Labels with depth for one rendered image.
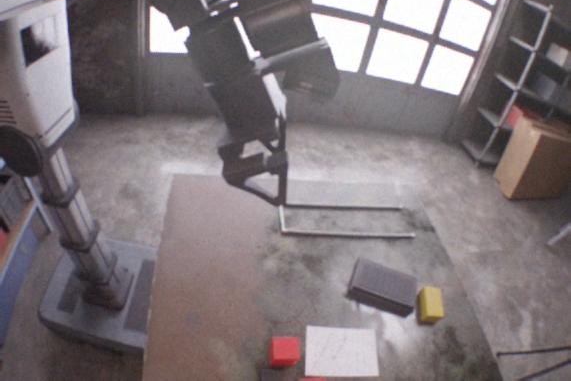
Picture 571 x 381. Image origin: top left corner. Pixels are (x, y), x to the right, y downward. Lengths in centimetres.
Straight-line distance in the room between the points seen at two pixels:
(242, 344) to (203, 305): 11
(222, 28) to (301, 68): 8
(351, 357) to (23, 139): 82
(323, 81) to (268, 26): 8
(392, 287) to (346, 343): 17
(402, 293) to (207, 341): 43
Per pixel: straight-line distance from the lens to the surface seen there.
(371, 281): 70
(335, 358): 62
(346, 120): 310
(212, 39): 28
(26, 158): 78
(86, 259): 112
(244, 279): 65
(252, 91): 28
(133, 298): 135
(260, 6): 27
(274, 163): 28
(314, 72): 29
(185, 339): 60
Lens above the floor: 145
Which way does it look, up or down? 38 degrees down
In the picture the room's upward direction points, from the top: 13 degrees clockwise
